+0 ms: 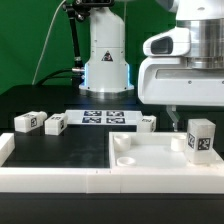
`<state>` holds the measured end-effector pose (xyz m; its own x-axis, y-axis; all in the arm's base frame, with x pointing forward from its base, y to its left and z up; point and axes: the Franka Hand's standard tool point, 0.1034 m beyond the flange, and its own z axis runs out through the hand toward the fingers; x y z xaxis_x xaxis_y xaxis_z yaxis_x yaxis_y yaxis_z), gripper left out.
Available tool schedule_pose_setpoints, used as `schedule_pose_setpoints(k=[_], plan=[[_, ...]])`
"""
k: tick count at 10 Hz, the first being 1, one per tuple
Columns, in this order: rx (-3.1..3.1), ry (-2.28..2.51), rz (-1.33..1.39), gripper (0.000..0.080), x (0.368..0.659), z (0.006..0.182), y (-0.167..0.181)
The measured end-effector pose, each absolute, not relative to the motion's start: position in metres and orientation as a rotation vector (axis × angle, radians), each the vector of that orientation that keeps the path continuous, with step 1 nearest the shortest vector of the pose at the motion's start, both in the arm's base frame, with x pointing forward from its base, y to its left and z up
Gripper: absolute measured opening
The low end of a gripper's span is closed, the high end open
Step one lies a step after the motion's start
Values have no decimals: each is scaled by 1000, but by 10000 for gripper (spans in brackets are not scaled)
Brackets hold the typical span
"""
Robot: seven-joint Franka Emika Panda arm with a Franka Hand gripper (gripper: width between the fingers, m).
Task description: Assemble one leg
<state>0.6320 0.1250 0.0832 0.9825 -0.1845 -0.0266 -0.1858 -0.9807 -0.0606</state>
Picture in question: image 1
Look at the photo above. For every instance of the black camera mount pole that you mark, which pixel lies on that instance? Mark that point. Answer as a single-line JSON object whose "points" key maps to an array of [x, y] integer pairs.
{"points": [[78, 11]]}

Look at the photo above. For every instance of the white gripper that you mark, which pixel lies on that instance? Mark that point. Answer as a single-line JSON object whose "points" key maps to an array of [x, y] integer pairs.
{"points": [[169, 77]]}

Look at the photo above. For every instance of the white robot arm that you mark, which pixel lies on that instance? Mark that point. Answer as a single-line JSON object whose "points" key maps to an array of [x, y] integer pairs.
{"points": [[106, 73]]}

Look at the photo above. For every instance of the white U-shaped fence wall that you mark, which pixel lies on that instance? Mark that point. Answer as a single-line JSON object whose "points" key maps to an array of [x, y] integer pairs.
{"points": [[126, 179]]}

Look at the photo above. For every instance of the white plate with fiducial tags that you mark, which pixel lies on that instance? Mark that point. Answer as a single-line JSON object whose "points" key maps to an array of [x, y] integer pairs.
{"points": [[103, 117]]}

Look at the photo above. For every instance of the white square tabletop part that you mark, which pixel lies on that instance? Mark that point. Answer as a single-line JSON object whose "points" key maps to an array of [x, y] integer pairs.
{"points": [[157, 150]]}

